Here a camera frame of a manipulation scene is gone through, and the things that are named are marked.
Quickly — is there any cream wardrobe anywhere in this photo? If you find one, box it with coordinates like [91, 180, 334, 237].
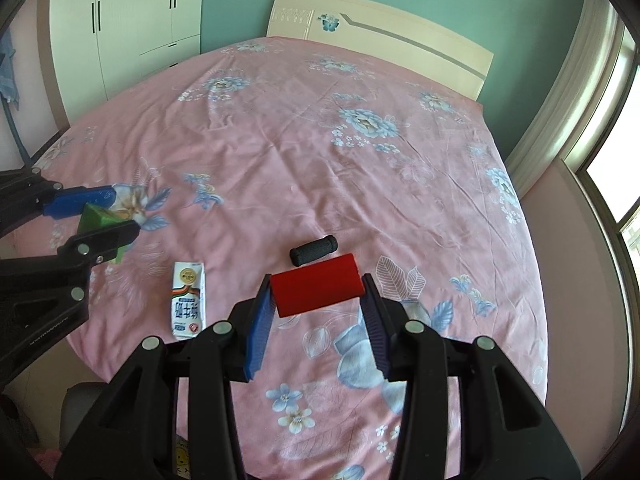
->
[49, 0, 203, 122]

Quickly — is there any black rubber grip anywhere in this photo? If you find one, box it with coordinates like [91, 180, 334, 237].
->
[288, 235, 338, 266]

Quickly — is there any red cylinder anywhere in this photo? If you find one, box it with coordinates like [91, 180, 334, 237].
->
[270, 254, 364, 318]

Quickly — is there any pink floral bed sheet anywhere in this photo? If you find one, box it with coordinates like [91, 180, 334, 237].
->
[13, 34, 549, 480]

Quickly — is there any window with frame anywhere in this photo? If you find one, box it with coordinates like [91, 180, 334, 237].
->
[566, 32, 639, 310]

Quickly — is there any white milk carton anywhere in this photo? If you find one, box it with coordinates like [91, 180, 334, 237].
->
[170, 261, 206, 339]

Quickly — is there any cream wooden headboard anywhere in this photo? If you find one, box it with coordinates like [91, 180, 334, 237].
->
[267, 0, 494, 100]

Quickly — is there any green triangular block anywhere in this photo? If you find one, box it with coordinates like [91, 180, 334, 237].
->
[76, 204, 132, 264]

